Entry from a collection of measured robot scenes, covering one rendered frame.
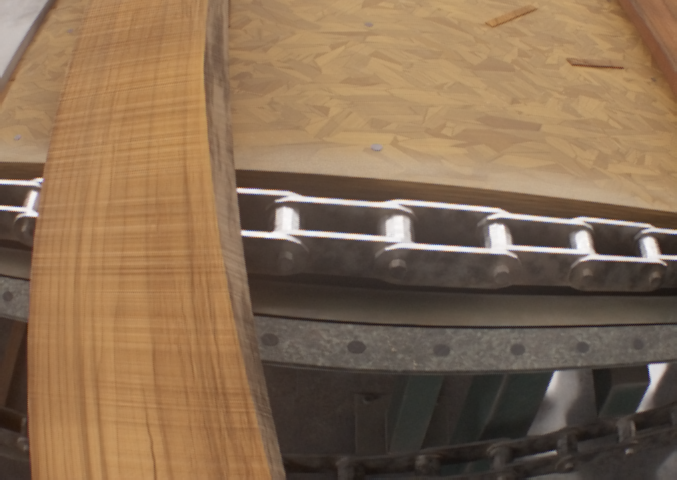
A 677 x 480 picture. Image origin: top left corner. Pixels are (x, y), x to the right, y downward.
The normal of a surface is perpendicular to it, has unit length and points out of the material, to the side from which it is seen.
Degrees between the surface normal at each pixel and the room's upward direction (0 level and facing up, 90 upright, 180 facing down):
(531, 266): 90
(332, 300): 0
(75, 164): 0
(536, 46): 0
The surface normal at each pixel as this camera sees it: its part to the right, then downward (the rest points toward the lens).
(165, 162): 0.11, -0.77
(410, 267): 0.01, 0.64
